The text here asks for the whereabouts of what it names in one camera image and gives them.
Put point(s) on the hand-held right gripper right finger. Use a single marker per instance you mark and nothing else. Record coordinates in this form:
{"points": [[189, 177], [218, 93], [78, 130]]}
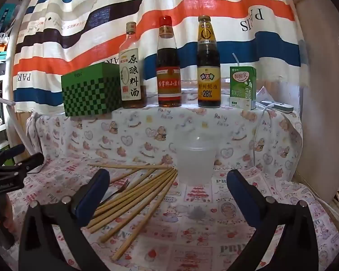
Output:
{"points": [[241, 194]]}

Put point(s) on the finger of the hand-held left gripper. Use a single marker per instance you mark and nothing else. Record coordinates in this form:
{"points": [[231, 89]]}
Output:
{"points": [[12, 152], [28, 163]]}

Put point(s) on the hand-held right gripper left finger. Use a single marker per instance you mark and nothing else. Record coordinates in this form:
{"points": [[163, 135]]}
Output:
{"points": [[93, 194]]}

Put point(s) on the small dark metal fork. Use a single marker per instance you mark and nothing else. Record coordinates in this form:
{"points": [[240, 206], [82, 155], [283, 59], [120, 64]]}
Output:
{"points": [[115, 193]]}

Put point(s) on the pile of wooden chopsticks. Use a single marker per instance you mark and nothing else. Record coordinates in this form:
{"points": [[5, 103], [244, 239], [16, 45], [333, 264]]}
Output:
{"points": [[147, 187]]}

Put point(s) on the clear plastic cup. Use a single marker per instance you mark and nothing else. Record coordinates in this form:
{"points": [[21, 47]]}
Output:
{"points": [[196, 163]]}

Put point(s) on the person's left hand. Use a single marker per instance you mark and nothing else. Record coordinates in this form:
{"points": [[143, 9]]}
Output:
{"points": [[9, 217]]}

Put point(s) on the white plastic pipe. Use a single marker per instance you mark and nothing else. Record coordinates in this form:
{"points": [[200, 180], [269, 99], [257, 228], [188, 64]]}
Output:
{"points": [[15, 124]]}

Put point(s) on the red pink patchwork print cloth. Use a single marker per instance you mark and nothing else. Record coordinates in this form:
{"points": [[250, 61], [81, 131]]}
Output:
{"points": [[186, 231]]}

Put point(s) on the bear print cloth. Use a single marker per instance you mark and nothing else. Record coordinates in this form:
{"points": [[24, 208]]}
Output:
{"points": [[130, 135]]}

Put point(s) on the green checkered box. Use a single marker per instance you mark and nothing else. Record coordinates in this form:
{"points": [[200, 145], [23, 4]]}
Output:
{"points": [[90, 96]]}

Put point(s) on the white power strip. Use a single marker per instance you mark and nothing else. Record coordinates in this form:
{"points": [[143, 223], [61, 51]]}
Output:
{"points": [[279, 107]]}

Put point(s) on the stack of cardboard boxes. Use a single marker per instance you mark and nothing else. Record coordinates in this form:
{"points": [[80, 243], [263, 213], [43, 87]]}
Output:
{"points": [[0, 48]]}

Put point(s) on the green milk carton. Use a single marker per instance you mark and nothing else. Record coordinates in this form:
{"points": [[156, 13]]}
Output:
{"points": [[241, 87]]}

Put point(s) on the beige wooden board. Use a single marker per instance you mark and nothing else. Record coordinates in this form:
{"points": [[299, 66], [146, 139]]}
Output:
{"points": [[322, 104]]}

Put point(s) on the clear cooking wine bottle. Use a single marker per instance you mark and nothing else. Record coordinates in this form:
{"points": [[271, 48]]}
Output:
{"points": [[131, 76]]}

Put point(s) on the white drinking straw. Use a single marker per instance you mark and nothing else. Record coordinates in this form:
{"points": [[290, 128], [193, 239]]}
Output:
{"points": [[236, 59]]}

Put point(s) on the yellow label sauce bottle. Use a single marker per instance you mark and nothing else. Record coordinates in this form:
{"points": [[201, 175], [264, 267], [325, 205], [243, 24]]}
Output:
{"points": [[209, 62]]}

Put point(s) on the red cap oil bottle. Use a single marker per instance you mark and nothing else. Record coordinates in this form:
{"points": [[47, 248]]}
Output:
{"points": [[169, 62]]}

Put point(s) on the striped hanging cloth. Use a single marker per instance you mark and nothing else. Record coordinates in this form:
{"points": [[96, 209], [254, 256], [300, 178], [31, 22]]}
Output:
{"points": [[214, 5]]}

